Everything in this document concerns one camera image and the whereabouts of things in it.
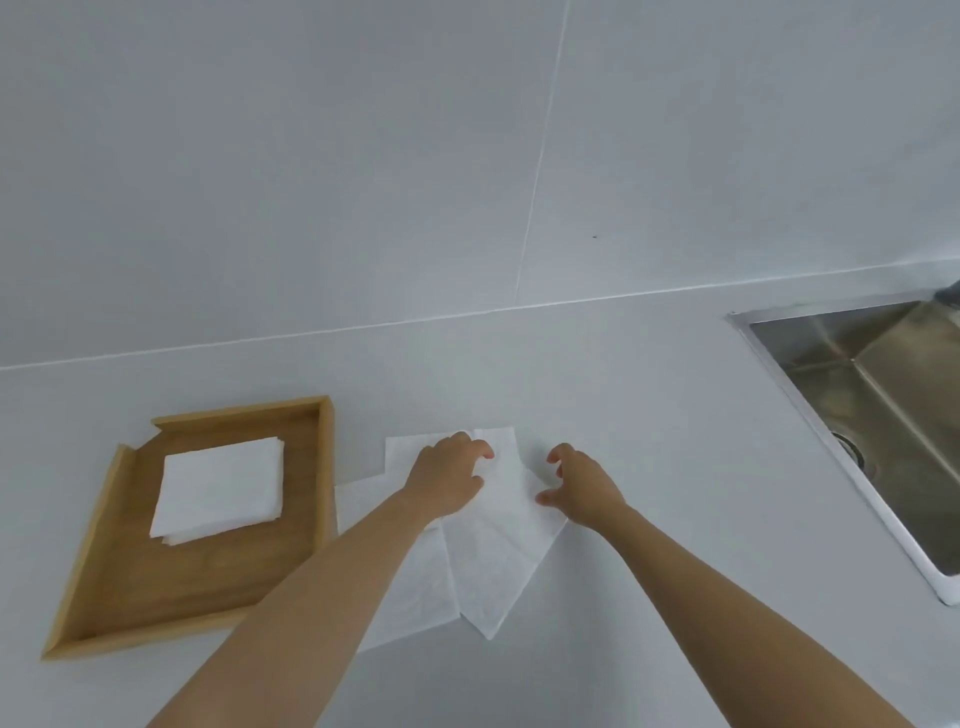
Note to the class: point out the person's left hand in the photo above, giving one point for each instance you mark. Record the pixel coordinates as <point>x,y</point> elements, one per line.
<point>442,484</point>

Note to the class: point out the person's right hand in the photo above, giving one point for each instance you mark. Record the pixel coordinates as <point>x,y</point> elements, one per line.
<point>589,491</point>

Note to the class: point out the person's left fingers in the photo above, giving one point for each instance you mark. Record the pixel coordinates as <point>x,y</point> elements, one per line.
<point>469,450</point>

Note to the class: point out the person's right thumb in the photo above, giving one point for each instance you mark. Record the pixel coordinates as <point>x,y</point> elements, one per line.
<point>549,497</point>

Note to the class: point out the white paper napkin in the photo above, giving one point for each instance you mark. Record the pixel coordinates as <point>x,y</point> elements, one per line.
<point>499,555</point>
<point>405,600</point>

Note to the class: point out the person's right forearm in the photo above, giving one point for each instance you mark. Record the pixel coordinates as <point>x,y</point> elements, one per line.
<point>720,615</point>

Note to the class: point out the person's left forearm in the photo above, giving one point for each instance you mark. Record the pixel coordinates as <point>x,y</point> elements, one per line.
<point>315,600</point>

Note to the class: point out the flat white paper napkin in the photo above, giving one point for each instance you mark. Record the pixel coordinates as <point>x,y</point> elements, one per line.
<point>405,600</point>

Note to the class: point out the stack of folded white napkins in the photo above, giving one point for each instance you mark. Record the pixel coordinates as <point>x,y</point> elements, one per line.
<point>217,491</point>

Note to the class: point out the metal sink drain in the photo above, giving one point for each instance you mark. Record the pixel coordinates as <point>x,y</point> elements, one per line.
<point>851,450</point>

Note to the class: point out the stainless steel sink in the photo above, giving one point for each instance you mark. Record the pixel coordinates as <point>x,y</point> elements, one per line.
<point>892,420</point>

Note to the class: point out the wooden tray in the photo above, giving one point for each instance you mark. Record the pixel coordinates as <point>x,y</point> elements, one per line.
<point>135,592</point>

